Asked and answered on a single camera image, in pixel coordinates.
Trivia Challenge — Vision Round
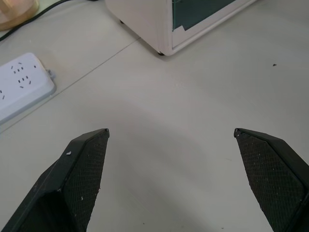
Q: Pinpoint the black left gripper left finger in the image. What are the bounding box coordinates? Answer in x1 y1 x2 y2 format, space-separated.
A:
0 128 110 232

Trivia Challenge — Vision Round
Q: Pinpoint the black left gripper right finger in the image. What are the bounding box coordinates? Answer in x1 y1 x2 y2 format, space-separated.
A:
233 128 309 232

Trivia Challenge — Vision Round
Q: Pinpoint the white power strip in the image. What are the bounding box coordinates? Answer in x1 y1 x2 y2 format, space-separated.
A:
0 52 57 126

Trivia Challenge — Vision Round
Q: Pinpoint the round wooden board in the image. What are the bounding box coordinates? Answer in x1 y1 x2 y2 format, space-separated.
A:
0 0 40 31

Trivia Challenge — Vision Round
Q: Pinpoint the black power cable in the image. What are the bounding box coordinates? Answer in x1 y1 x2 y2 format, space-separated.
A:
0 0 70 43

